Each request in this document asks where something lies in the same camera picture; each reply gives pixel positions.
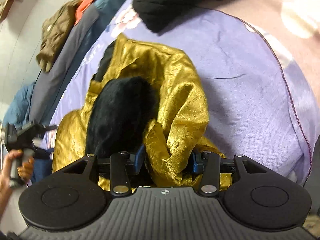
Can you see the olive green jacket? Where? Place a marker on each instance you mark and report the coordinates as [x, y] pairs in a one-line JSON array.
[[55, 31]]

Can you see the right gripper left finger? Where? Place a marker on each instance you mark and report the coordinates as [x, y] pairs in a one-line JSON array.
[[140, 158]]

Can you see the blue pillow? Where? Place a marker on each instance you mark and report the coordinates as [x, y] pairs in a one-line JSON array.
[[19, 109]]

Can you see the person's left hand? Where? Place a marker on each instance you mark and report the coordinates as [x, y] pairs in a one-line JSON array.
[[24, 170]]

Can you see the grey bed cover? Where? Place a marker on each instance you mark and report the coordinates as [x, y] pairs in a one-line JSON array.
[[47, 84]]

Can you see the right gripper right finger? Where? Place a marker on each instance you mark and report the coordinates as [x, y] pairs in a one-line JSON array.
[[196, 163]]

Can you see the purple floral bed sheet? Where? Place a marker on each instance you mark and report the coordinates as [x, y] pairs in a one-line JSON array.
[[260, 103]]

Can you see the gold satin jacket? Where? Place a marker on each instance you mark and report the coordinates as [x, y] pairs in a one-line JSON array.
[[181, 117]]

